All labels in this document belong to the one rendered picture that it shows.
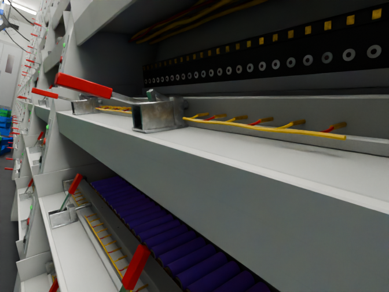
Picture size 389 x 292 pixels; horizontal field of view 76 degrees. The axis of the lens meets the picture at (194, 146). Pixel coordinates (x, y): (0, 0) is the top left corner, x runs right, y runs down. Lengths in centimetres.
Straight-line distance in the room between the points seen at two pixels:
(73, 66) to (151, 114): 44
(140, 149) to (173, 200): 5
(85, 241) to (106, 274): 9
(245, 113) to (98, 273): 27
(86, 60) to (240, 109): 50
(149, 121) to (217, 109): 5
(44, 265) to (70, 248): 30
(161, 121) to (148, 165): 4
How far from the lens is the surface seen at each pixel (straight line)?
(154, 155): 16
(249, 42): 36
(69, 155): 63
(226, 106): 18
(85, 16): 54
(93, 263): 38
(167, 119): 20
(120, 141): 23
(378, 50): 28
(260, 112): 16
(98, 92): 19
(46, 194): 65
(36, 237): 68
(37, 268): 72
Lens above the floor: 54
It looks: 2 degrees down
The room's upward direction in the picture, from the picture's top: 12 degrees clockwise
